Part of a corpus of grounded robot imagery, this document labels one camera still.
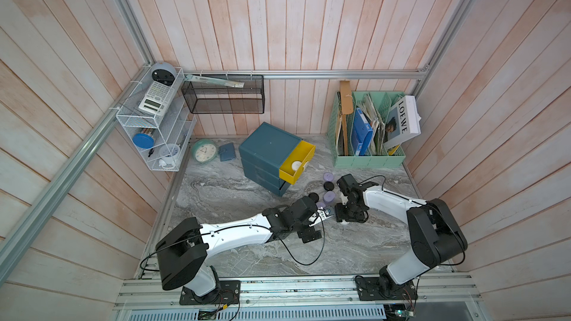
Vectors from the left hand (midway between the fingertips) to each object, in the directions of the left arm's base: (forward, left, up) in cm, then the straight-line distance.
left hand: (310, 218), depth 80 cm
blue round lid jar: (+19, +59, +21) cm, 66 cm away
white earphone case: (+19, +5, +7) cm, 21 cm away
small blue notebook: (+39, +39, -8) cm, 56 cm away
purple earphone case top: (+25, -11, -9) cm, 29 cm away
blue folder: (+36, -25, +9) cm, 44 cm away
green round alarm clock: (+35, +48, -2) cm, 59 cm away
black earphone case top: (+20, -11, -10) cm, 25 cm away
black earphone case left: (+14, -4, -9) cm, 17 cm away
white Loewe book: (+35, -40, +15) cm, 55 cm away
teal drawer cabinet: (+21, +18, +11) cm, 30 cm away
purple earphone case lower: (+10, -6, -9) cm, 15 cm away
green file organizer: (+50, -33, +13) cm, 61 cm away
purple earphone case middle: (+14, -10, -8) cm, 19 cm away
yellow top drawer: (+26, +1, +7) cm, 27 cm away
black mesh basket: (+56, +49, +13) cm, 76 cm away
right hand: (+5, -15, -10) cm, 19 cm away
